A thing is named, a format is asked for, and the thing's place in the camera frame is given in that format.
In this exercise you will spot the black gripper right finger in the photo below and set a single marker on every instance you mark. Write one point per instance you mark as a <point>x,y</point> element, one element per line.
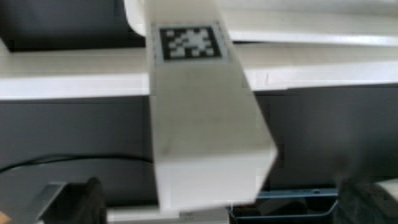
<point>368,203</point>

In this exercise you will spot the white desk top panel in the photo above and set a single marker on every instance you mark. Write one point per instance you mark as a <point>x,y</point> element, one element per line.
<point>343,22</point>

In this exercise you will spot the white front barrier rail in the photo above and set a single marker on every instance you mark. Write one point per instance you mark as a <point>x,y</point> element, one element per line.
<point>105,72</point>

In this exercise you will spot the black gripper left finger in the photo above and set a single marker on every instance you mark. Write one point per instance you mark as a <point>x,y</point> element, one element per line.
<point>68,204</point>

